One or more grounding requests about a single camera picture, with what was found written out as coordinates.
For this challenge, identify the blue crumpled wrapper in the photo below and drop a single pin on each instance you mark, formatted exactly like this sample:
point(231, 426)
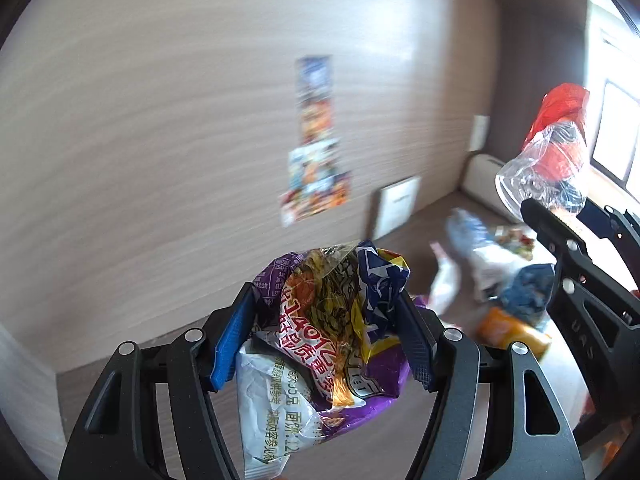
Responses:
point(527, 295)

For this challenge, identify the clear crushed plastic bottle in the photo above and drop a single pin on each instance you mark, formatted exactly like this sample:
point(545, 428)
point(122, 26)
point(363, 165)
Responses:
point(467, 232)

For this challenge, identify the beige ribbed tissue box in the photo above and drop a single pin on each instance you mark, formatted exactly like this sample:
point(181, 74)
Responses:
point(487, 180)

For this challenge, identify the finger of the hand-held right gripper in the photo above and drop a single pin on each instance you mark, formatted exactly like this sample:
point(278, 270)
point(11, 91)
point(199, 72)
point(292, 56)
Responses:
point(612, 225)
point(580, 300)

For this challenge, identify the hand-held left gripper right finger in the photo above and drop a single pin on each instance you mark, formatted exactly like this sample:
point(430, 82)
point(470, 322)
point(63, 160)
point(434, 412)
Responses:
point(415, 345)

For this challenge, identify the purple noodle wrapper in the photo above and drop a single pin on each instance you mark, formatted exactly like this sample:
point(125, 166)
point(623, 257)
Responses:
point(325, 305)

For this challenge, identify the window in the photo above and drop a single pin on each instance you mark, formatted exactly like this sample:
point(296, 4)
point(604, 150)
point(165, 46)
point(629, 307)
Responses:
point(615, 130)

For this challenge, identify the clear plastic bag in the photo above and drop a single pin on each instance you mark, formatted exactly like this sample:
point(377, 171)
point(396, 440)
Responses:
point(530, 180)

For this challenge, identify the white plastic bag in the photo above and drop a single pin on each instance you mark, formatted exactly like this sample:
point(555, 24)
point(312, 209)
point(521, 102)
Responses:
point(447, 280)

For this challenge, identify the orange snack packet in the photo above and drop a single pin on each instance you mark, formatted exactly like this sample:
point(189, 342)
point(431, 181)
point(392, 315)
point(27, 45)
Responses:
point(510, 332)

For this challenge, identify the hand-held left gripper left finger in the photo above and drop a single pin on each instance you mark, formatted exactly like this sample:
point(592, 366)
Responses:
point(231, 340)

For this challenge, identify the colourful wall poster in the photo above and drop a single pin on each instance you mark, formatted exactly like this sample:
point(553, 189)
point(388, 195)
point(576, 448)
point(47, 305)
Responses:
point(315, 145)

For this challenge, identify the white wall socket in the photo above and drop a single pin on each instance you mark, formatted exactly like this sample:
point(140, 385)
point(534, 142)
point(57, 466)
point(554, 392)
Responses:
point(478, 132)
point(397, 207)

